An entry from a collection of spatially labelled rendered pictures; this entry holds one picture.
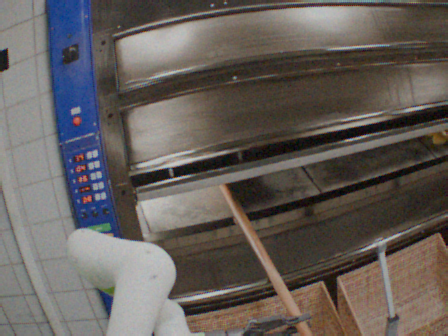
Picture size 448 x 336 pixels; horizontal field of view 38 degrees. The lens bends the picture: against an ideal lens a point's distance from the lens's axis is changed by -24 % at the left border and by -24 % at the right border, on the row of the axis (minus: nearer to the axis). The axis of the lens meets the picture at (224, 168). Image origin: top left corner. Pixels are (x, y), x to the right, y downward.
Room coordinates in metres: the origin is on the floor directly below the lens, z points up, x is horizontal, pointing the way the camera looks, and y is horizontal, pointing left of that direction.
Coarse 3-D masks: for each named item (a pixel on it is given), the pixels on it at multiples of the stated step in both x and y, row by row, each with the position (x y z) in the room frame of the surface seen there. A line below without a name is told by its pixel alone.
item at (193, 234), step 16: (432, 160) 2.49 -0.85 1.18; (384, 176) 2.44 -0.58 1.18; (400, 176) 2.41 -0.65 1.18; (416, 176) 2.42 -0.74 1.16; (336, 192) 2.39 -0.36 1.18; (352, 192) 2.37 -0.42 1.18; (368, 192) 2.38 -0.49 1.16; (272, 208) 2.36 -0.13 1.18; (288, 208) 2.34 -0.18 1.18; (304, 208) 2.34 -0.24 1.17; (320, 208) 2.34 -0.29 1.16; (208, 224) 2.32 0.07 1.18; (224, 224) 2.31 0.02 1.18; (256, 224) 2.31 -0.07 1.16; (272, 224) 2.32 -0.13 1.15; (160, 240) 2.26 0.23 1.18; (176, 240) 2.26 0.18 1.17; (192, 240) 2.27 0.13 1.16; (208, 240) 2.28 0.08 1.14
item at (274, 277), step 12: (228, 192) 2.46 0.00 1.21; (240, 216) 2.29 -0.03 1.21; (252, 228) 2.21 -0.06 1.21; (252, 240) 2.14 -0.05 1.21; (264, 252) 2.05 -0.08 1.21; (264, 264) 1.99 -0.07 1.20; (276, 276) 1.90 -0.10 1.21; (276, 288) 1.84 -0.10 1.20; (288, 300) 1.75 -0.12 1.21; (288, 312) 1.70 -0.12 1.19; (300, 324) 1.60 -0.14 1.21
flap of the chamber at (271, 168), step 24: (408, 120) 2.45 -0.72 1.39; (288, 144) 2.38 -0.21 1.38; (312, 144) 2.33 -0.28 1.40; (360, 144) 2.22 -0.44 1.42; (384, 144) 2.24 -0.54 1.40; (192, 168) 2.30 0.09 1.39; (264, 168) 2.17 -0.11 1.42; (288, 168) 2.18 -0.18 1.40; (144, 192) 2.11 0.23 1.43; (168, 192) 2.12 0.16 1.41
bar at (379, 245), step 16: (432, 224) 2.04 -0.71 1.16; (384, 240) 2.00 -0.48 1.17; (352, 256) 1.98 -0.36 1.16; (384, 256) 1.98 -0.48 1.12; (288, 272) 1.95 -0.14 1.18; (304, 272) 1.95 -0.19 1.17; (384, 272) 1.93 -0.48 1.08; (240, 288) 1.92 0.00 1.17; (256, 288) 1.92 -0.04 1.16; (384, 288) 1.90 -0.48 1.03
